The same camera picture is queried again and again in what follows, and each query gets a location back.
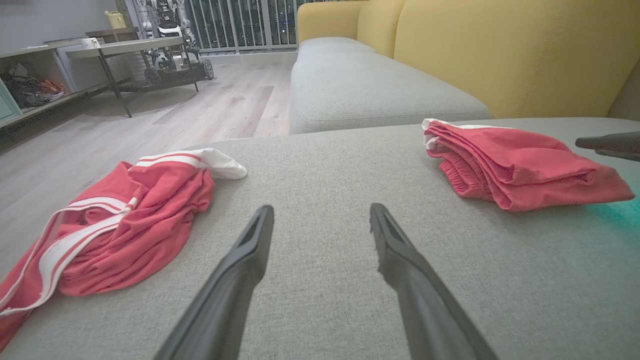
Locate yellow watering can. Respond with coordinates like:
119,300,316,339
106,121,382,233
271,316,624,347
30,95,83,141
104,9,128,30

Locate black and orange shelf clutter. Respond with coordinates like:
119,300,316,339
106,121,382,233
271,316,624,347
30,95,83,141
2,62,67,109

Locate wide yellow sofa backrest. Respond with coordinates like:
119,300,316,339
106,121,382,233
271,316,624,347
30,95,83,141
393,0,640,120

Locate red shorts elastic waistband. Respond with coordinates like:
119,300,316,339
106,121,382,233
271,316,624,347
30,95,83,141
421,118,636,213

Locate narrow yellow sofa backrest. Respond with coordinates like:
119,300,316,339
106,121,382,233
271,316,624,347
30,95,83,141
357,0,407,60

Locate white balcony railing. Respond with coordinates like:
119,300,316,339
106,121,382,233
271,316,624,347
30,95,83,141
184,0,302,54

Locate large grey sofa ottoman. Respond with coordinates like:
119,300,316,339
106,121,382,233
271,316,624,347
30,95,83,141
0,117,640,360

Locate short grey sofa seat cushion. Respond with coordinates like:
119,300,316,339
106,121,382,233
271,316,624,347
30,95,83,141
298,36,377,55

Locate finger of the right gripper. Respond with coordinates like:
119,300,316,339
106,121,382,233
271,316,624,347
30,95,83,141
575,130,640,152
595,149,640,162

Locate white humanoid robot wheeled base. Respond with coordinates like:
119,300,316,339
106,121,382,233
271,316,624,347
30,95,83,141
135,0,216,87

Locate yellow sofa end backrest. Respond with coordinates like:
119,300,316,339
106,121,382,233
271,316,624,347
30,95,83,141
297,0,370,45

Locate low open shelf unit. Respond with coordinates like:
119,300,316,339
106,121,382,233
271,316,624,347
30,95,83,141
0,39,110,132

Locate grey coffee table black legs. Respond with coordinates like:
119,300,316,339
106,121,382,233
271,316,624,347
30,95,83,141
65,36,201,119

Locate red basketball jersey white trim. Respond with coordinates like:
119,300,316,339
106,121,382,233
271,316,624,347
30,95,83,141
0,148,248,351

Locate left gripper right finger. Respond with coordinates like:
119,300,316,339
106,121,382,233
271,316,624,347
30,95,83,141
369,202,500,360

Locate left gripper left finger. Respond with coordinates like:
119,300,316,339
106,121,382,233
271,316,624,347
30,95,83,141
152,204,275,360

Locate teal drawer front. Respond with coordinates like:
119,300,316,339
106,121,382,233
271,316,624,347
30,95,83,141
0,79,24,122

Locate long grey sofa seat cushion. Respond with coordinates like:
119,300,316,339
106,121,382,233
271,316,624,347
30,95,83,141
289,50,494,135

